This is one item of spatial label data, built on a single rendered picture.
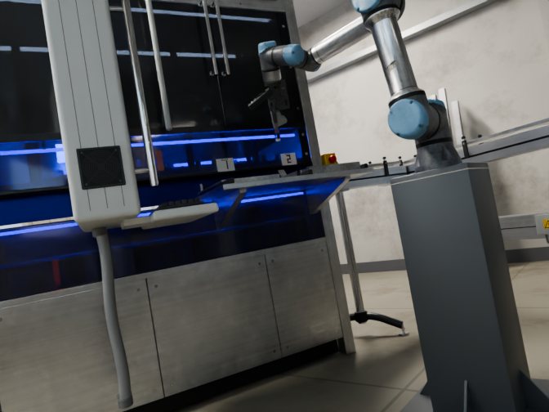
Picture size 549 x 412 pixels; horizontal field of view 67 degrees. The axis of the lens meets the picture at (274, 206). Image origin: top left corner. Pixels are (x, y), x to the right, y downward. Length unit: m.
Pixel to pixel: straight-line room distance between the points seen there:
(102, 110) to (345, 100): 3.96
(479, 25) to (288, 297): 3.36
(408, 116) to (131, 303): 1.26
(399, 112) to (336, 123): 3.73
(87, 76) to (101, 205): 0.37
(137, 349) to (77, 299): 0.31
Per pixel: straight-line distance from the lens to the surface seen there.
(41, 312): 1.82
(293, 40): 2.37
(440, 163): 1.45
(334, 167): 1.78
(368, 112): 4.88
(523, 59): 4.47
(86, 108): 1.33
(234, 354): 1.98
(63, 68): 1.37
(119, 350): 1.60
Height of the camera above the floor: 0.70
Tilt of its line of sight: 3 degrees up
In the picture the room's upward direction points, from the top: 10 degrees counter-clockwise
